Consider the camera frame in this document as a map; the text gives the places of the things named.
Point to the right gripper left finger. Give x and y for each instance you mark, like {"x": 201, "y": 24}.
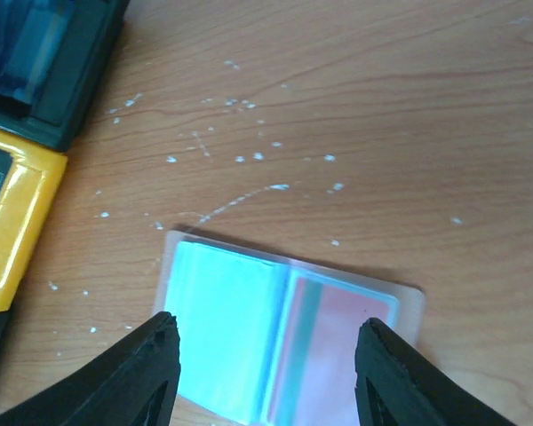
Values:
{"x": 133, "y": 382}

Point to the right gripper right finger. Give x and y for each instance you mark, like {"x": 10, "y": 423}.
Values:
{"x": 396, "y": 385}

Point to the pink leather card holder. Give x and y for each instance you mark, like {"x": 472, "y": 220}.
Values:
{"x": 231, "y": 304}

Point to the three-compartment card bin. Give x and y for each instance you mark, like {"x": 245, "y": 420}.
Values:
{"x": 53, "y": 55}

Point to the red and white card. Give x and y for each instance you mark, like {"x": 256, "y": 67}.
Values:
{"x": 315, "y": 377}

